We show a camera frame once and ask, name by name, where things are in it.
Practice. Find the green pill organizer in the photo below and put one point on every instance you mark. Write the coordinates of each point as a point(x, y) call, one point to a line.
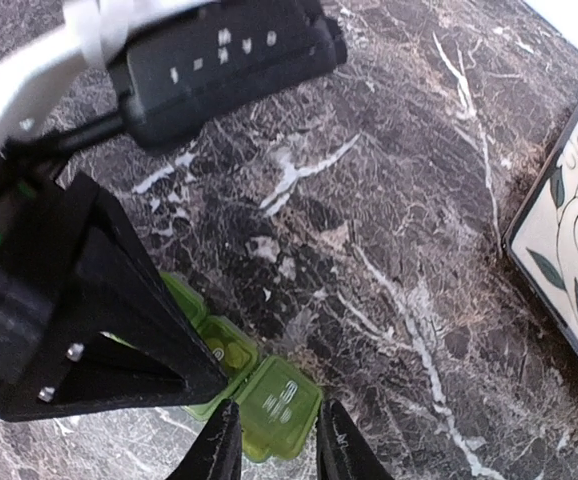
point(278, 403)

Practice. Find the floral square ceramic plate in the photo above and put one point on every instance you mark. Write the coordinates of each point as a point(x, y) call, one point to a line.
point(542, 240)

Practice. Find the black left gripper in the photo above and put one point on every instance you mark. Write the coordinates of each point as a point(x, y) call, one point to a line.
point(86, 321)

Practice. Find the white pills in organizer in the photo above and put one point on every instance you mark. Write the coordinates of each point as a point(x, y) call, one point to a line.
point(230, 354)

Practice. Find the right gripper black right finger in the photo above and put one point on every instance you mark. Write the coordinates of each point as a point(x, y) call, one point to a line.
point(342, 451)

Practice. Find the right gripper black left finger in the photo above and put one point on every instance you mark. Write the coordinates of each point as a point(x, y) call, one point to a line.
point(216, 454)

